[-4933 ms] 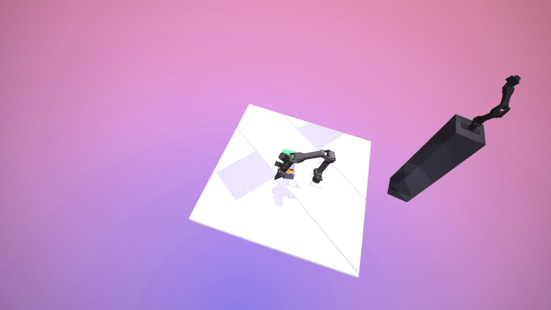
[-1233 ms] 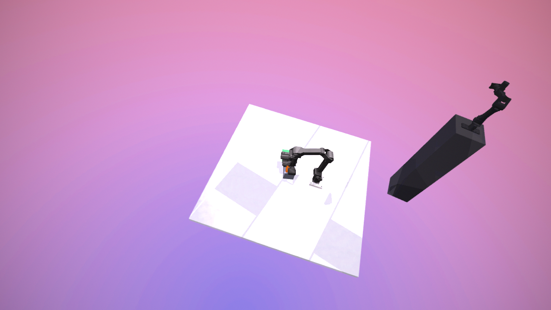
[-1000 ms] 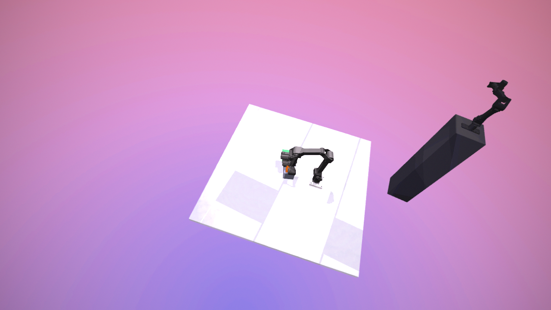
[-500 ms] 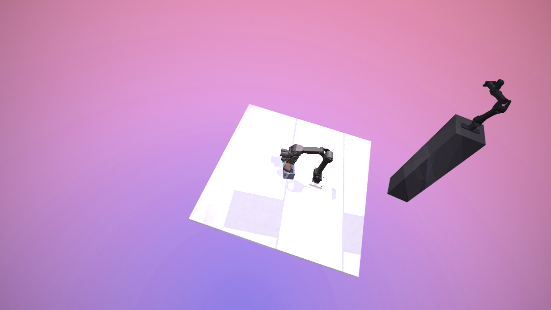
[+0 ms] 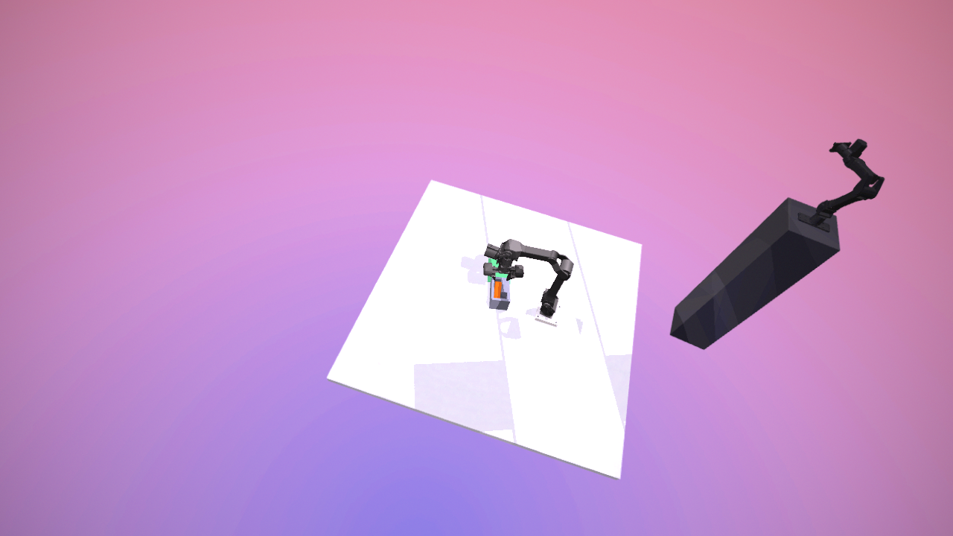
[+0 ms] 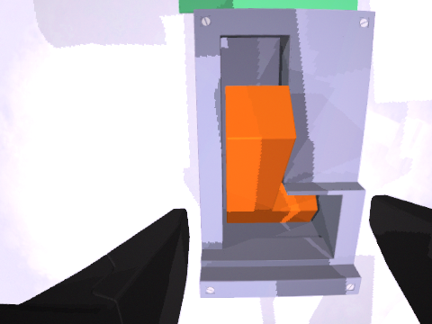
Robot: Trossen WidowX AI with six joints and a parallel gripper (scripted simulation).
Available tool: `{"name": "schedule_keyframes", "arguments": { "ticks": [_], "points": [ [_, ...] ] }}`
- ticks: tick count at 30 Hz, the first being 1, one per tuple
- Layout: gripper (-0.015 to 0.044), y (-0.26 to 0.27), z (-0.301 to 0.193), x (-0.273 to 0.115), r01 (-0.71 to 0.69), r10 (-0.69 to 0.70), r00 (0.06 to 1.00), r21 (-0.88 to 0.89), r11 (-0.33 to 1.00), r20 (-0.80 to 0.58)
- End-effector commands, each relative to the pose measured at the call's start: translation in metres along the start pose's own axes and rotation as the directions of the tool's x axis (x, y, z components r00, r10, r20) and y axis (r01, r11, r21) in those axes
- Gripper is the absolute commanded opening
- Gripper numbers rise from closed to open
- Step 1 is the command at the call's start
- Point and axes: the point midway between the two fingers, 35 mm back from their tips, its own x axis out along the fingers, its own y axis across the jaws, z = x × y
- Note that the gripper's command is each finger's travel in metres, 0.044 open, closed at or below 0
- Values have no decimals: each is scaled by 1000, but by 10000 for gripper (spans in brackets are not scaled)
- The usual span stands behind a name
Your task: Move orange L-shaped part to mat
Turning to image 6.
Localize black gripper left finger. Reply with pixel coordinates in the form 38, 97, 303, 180
0, 208, 190, 324

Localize orange l-shaped part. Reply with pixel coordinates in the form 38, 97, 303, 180
226, 85, 318, 223

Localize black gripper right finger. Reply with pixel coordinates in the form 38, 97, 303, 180
368, 194, 432, 324

